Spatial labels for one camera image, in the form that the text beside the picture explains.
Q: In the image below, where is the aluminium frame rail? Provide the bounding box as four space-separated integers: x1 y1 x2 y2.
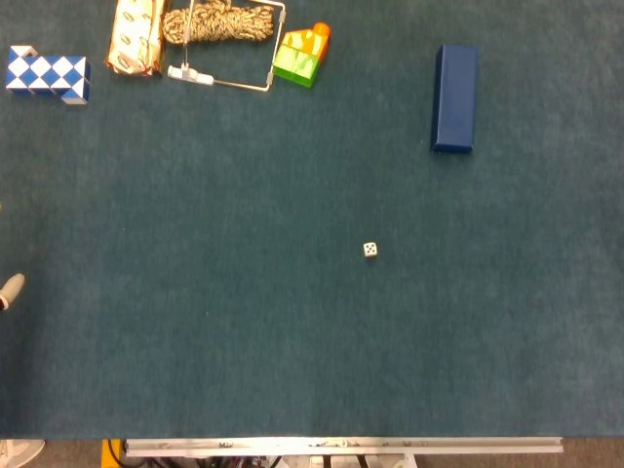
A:
121 436 565 458

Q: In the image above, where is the white fan base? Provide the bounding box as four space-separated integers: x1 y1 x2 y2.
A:
0 439 46 468

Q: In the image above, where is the braided beige rope bundle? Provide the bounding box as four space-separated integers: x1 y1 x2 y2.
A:
161 0 276 45

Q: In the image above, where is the blue white snake puzzle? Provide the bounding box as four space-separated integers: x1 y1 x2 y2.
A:
5 45 93 106

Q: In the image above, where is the green orange toy block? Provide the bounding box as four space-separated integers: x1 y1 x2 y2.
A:
271 21 332 90

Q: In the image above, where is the cream patterned wrapped package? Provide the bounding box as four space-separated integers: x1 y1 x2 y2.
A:
104 0 168 78

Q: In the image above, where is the white wire frame hanger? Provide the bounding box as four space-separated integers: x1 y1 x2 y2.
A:
167 0 288 95

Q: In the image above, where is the yellow base plate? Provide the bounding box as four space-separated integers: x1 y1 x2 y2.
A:
100 439 123 468

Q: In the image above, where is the dark blue rectangular box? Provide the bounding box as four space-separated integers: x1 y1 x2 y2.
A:
429 43 480 155

